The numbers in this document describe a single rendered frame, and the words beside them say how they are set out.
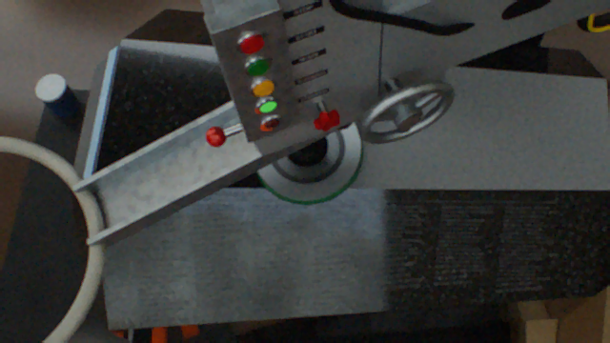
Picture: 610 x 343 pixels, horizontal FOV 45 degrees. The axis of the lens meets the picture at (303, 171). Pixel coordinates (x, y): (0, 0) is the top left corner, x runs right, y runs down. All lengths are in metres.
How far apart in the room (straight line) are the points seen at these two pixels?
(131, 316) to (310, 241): 0.44
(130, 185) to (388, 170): 0.50
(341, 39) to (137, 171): 0.60
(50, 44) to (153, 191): 1.50
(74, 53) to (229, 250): 1.40
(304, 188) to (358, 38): 0.53
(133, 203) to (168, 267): 0.23
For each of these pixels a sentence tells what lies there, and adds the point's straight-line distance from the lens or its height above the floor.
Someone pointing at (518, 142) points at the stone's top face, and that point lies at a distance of 1.49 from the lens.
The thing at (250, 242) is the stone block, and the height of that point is 0.76.
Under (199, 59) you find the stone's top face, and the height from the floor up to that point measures 0.85.
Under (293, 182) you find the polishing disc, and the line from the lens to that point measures 1.40.
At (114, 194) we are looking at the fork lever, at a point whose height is 0.93.
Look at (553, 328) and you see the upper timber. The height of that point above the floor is 0.24.
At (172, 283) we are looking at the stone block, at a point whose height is 0.69.
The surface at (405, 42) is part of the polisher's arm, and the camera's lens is 1.01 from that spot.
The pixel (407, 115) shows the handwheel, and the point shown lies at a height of 1.24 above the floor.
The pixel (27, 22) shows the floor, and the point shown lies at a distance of 2.88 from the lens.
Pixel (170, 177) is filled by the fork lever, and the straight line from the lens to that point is 1.36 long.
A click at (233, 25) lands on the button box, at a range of 0.78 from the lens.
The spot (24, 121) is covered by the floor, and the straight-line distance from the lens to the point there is 2.68.
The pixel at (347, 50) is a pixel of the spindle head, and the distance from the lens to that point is 0.94.
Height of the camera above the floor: 2.18
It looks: 68 degrees down
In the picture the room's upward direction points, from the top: 11 degrees counter-clockwise
